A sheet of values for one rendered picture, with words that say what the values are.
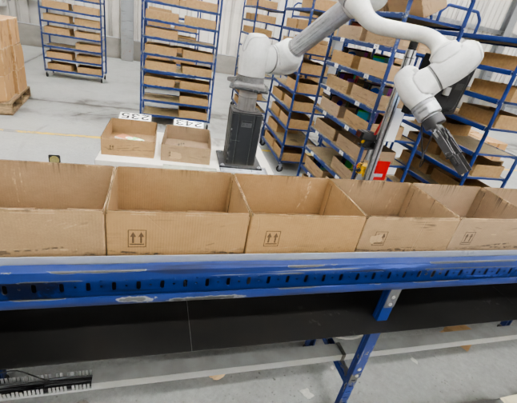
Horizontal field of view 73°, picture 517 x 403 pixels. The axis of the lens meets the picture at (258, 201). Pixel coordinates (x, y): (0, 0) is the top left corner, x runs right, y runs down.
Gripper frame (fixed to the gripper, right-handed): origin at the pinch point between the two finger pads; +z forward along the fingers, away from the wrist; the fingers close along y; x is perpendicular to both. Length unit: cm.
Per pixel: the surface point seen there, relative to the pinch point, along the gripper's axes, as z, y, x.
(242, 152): -67, -7, -98
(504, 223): 26.1, -17.2, -2.5
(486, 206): 19.8, -43.1, -11.0
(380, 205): -0.9, -3.7, -35.9
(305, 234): -1, 52, -35
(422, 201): 5.4, -8.1, -21.1
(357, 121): -70, -110, -72
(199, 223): -15, 82, -44
